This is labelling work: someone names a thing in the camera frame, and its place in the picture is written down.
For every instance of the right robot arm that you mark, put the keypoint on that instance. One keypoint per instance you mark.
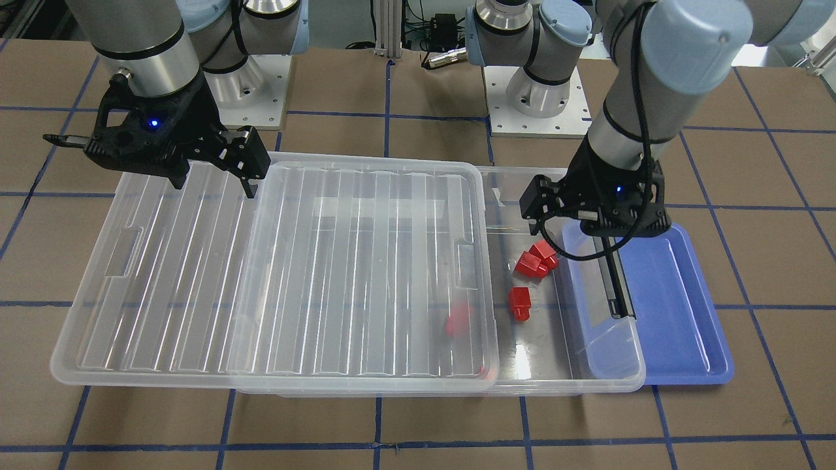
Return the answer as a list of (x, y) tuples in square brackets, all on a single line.
[(173, 63)]

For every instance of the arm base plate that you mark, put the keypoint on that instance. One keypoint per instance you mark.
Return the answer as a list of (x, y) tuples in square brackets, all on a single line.
[(521, 107), (251, 98)]

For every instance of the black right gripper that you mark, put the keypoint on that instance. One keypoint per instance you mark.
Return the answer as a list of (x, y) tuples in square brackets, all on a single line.
[(193, 119)]

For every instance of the clear plastic box lid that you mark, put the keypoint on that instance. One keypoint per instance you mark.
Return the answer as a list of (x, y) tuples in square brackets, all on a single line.
[(155, 306)]

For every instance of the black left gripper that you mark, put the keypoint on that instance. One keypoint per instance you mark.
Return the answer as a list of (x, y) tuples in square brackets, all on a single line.
[(583, 171)]

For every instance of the red block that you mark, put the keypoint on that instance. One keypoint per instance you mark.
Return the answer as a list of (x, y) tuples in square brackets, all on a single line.
[(519, 302), (531, 265), (458, 323), (545, 252)]

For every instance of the aluminium frame post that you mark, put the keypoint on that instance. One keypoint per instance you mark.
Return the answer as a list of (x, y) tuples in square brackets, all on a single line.
[(388, 19)]

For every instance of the black power adapter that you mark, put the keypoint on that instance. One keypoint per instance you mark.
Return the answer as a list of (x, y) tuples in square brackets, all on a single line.
[(443, 31)]

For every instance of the blue plastic tray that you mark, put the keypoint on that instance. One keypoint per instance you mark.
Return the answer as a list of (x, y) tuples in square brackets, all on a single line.
[(673, 338)]

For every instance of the clear plastic storage box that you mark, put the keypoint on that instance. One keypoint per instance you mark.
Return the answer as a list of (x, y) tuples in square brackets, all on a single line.
[(562, 326)]

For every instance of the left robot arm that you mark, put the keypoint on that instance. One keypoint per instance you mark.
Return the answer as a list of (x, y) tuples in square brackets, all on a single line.
[(669, 55)]

